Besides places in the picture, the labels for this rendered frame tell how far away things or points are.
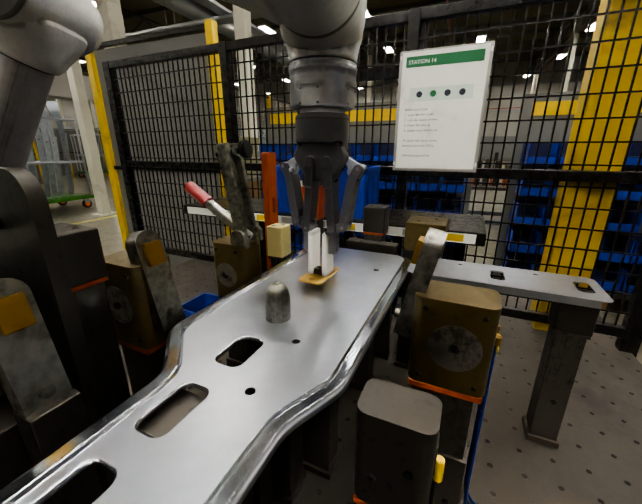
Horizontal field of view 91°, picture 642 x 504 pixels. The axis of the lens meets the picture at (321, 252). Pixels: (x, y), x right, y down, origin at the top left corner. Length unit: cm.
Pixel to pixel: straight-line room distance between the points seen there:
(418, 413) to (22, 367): 34
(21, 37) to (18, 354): 61
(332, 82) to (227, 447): 39
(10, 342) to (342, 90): 42
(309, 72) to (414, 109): 59
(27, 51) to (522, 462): 113
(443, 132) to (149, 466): 92
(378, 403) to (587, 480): 50
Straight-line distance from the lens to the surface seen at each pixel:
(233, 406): 31
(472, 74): 99
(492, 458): 71
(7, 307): 36
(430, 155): 98
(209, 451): 28
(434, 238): 37
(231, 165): 54
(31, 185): 38
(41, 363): 39
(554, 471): 74
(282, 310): 40
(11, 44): 86
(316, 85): 44
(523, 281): 62
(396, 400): 32
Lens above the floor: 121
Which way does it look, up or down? 18 degrees down
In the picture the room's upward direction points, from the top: straight up
